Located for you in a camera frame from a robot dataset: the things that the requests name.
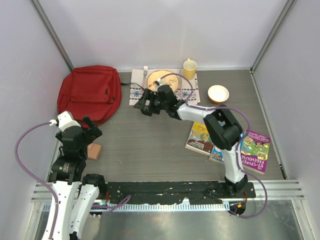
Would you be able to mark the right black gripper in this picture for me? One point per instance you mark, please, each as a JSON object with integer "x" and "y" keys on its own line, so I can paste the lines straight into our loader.
{"x": 149, "y": 96}

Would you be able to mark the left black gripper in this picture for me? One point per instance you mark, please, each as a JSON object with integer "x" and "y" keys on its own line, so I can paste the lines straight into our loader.
{"x": 95, "y": 132}

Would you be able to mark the red backpack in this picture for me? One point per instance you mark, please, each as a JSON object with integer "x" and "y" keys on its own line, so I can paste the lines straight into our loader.
{"x": 94, "y": 91}

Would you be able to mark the yellow landscape paperback book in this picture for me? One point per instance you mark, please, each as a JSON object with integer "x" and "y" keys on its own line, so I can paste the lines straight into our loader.
{"x": 199, "y": 139}

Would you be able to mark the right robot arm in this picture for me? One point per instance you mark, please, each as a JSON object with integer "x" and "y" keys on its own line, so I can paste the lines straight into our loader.
{"x": 223, "y": 128}

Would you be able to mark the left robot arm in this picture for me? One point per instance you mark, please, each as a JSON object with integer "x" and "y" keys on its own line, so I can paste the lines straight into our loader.
{"x": 73, "y": 194}

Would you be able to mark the tan leather wallet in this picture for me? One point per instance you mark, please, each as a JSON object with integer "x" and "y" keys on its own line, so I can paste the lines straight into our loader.
{"x": 94, "y": 151}

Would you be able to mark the bird pattern wooden plate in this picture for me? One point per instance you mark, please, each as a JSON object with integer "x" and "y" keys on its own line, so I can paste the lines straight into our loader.
{"x": 169, "y": 79}

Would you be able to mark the patterned white placemat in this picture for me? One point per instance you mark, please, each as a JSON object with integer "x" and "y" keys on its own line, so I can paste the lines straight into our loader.
{"x": 190, "y": 90}

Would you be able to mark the yellow mug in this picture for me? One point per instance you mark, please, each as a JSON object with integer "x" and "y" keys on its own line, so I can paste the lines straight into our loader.
{"x": 189, "y": 69}

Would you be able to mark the white orange bowl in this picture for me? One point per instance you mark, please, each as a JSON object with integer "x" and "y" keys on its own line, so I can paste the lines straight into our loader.
{"x": 218, "y": 94}

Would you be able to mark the blue comic cover book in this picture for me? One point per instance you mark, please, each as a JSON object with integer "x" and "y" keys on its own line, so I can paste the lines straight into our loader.
{"x": 216, "y": 155}

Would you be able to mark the purple treehouse book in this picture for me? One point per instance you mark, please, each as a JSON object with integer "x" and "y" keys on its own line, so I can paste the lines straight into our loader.
{"x": 254, "y": 151}

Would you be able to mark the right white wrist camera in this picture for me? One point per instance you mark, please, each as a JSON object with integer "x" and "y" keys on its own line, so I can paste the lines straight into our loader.
{"x": 158, "y": 83}

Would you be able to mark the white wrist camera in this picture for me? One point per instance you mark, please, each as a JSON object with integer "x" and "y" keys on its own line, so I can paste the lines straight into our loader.
{"x": 158, "y": 83}
{"x": 66, "y": 120}

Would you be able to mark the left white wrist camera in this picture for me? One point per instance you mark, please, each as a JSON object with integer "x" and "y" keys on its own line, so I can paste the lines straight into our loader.
{"x": 66, "y": 120}

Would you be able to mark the pink handled fork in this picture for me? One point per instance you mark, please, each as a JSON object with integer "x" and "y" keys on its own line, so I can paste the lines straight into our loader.
{"x": 145, "y": 73}

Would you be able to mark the pink handled knife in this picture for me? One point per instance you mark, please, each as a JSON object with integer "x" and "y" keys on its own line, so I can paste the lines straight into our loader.
{"x": 180, "y": 85}

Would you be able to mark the white slotted cable duct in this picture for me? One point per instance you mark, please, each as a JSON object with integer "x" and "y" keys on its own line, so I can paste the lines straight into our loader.
{"x": 183, "y": 207}

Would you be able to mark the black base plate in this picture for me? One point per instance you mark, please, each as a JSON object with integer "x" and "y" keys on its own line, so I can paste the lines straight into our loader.
{"x": 173, "y": 192}

